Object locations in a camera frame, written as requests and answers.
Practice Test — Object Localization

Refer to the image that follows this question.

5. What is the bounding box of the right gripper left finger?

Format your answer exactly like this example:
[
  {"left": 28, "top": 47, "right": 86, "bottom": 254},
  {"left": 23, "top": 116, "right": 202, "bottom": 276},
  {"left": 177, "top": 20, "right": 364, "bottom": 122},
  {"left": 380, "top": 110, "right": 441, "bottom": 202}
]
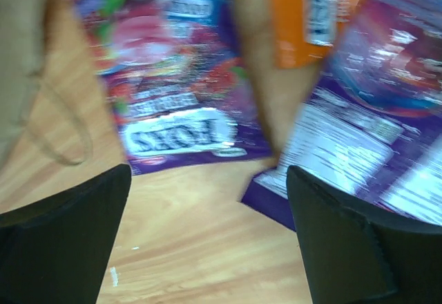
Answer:
[{"left": 1, "top": 164, "right": 131, "bottom": 303}]

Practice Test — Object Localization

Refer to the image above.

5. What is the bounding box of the orange snack packet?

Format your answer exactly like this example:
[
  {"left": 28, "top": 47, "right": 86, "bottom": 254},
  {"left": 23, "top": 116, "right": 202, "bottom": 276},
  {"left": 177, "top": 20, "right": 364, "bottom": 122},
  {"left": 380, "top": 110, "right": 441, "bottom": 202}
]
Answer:
[{"left": 270, "top": 0, "right": 359, "bottom": 69}]

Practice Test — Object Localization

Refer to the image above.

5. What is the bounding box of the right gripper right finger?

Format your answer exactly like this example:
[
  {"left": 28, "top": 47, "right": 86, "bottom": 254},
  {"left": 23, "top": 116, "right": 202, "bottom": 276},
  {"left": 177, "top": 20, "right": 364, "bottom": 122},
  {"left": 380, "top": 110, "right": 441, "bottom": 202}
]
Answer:
[{"left": 287, "top": 166, "right": 441, "bottom": 303}]

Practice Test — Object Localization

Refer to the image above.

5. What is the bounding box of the red paper bag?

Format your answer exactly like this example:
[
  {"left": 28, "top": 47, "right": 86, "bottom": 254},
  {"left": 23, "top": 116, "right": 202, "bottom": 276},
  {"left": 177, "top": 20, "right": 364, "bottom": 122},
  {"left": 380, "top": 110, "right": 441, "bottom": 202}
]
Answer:
[{"left": 0, "top": 0, "right": 96, "bottom": 167}]

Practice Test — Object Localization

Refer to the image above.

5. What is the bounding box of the purple snack packet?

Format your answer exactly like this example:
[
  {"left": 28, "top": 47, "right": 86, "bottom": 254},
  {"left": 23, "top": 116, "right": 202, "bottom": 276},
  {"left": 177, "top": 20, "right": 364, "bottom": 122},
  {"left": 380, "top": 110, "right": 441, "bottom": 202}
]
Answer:
[
  {"left": 72, "top": 0, "right": 271, "bottom": 175},
  {"left": 241, "top": 0, "right": 441, "bottom": 229}
]

